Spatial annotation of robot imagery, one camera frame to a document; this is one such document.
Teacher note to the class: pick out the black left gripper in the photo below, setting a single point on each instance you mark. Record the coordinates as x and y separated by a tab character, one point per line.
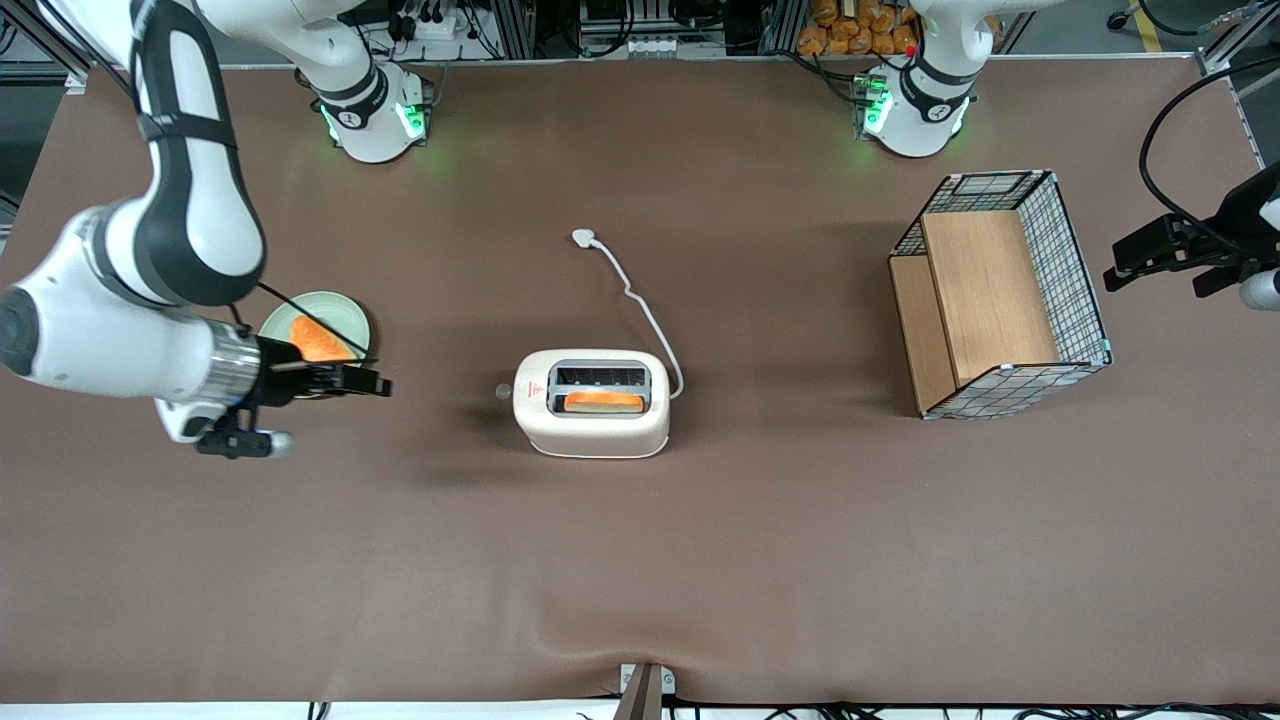
1238	222

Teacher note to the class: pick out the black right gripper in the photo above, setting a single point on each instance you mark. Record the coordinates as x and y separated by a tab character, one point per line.
279	372

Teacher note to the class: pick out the white two-slot toaster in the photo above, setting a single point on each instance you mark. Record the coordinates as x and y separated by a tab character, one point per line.
595	437

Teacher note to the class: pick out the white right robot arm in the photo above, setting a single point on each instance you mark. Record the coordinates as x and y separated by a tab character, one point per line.
190	200

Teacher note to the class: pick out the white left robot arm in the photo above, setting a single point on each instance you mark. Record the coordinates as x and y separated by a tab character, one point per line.
925	100

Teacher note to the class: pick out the triangular orange pastry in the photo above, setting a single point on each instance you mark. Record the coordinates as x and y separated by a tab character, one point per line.
320	340

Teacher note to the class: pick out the pale green plate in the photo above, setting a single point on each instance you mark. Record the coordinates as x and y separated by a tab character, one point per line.
345	312

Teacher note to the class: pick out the orange toast slice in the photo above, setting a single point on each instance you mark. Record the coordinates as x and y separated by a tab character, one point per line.
604	402

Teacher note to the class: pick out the bag of orange bread rolls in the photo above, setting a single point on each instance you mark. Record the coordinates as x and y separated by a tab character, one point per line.
860	25

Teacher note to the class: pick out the white power strip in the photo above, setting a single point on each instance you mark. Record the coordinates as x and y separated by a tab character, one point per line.
435	25

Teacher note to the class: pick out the brown table cover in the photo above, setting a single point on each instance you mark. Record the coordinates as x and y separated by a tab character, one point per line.
700	560

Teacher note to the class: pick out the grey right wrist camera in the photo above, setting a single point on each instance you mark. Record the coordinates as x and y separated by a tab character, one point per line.
240	440

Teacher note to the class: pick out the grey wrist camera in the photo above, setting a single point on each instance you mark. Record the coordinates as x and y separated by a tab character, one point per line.
1260	290
240	440

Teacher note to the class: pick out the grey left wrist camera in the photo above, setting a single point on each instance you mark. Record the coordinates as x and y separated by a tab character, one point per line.
1260	290

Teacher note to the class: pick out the aluminium frame profile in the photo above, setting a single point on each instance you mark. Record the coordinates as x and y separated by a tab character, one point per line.
1235	40
40	40

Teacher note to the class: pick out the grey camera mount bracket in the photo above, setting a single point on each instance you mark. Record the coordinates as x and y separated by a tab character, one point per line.
645	690

